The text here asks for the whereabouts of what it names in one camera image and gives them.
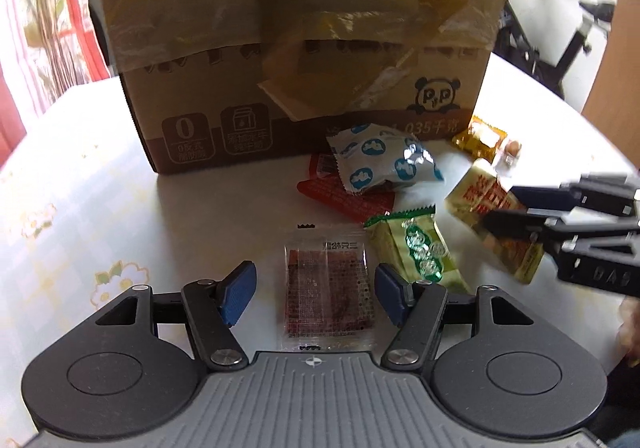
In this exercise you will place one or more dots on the red snack packet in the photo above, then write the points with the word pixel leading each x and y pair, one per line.
pixel 345 200

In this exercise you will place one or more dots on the small clear snack packet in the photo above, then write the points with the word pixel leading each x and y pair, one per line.
pixel 510 152

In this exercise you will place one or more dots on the brown cardboard box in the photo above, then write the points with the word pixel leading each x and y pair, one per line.
pixel 300 27

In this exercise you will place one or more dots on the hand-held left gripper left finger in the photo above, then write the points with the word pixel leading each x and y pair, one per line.
pixel 239 290

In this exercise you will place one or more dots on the white blue-dotted snack packet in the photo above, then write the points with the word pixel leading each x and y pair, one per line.
pixel 380 160

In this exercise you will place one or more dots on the person's right hand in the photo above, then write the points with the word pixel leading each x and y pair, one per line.
pixel 631 333

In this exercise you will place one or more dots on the small yellow snack packet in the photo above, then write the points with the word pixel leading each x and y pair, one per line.
pixel 480 137

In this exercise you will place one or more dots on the clear red-brown snack packet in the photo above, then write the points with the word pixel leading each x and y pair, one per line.
pixel 327 288

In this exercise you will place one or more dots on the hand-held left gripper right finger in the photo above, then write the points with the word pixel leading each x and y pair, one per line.
pixel 391 295

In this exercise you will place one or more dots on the brown wooden panel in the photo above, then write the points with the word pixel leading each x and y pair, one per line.
pixel 617 27

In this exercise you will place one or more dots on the pale green snack packet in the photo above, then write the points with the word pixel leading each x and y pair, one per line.
pixel 420 248

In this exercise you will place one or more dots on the black exercise bike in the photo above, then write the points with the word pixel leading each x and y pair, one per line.
pixel 550 37

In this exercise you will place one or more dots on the printed wall cloth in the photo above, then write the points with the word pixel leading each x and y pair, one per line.
pixel 35 27

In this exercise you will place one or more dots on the yellow red-print snack packet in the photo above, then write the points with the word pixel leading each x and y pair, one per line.
pixel 480 193

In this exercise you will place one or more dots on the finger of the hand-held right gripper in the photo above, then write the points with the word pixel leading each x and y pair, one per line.
pixel 595 268
pixel 545 198

